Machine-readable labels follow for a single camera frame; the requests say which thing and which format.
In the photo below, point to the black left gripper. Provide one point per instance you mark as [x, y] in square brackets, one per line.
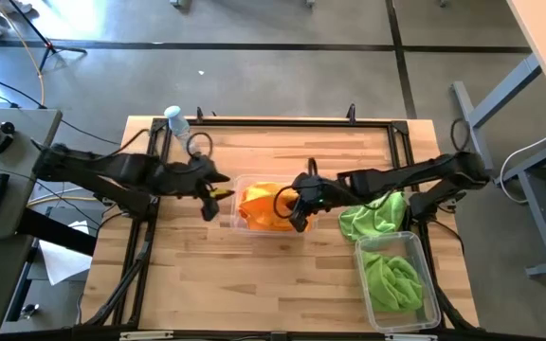
[185, 179]

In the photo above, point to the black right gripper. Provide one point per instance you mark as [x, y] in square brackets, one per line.
[325, 192]

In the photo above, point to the green microfiber towel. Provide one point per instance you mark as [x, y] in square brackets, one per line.
[368, 220]
[398, 289]
[375, 265]

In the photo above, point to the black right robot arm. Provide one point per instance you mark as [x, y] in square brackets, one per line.
[420, 173]

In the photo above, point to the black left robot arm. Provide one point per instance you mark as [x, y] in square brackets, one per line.
[112, 166]

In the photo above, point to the small clear plastic bin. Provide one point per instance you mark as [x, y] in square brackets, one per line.
[235, 227]

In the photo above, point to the clear water bottle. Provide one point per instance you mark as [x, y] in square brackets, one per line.
[178, 123]

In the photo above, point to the large clear plastic bin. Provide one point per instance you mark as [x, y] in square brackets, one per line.
[405, 244]

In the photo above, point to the white label strip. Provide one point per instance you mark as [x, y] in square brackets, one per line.
[146, 335]
[410, 337]

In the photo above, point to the black desk crossbar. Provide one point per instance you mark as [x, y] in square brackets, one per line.
[55, 232]

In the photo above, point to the white paper sheet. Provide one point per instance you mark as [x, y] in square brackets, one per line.
[60, 260]

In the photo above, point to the grey metal desk leg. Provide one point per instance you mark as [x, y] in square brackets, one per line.
[473, 128]

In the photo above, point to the grey side desk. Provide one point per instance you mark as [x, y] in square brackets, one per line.
[17, 142]

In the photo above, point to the small metal caster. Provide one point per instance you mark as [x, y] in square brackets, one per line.
[29, 311]

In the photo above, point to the black tripod stand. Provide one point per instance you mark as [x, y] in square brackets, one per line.
[49, 47]

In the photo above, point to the black frame clamp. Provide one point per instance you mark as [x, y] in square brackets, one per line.
[351, 112]
[199, 113]

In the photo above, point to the black aluminium table frame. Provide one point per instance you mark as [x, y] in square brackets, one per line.
[254, 122]

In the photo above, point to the grey metal desk frame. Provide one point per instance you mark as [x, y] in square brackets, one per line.
[540, 227]

